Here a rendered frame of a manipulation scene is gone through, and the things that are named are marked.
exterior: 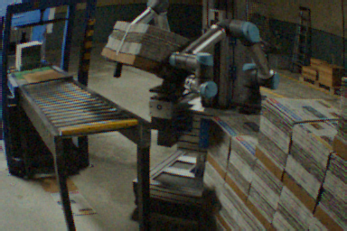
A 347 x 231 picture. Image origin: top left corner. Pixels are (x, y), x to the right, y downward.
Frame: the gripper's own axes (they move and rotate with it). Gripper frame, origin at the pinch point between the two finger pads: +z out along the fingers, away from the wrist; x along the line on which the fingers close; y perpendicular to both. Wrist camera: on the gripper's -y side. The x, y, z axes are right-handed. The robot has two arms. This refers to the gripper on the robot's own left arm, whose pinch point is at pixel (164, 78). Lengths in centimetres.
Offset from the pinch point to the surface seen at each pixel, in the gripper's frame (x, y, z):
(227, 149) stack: -12, -19, -45
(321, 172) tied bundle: 23, -8, -126
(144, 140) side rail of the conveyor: 5.5, -29.8, -9.2
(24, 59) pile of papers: 39, -22, 200
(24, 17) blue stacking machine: 35, 28, 357
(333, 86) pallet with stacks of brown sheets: -565, 126, 224
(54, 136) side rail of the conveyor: 56, -41, -9
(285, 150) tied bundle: 12, -7, -98
